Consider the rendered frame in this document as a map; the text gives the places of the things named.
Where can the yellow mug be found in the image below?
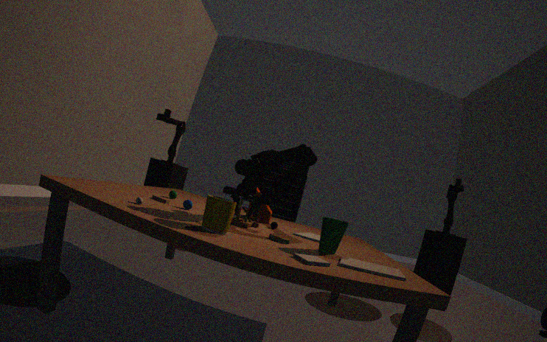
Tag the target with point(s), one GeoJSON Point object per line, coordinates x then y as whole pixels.
{"type": "Point", "coordinates": [218, 214]}

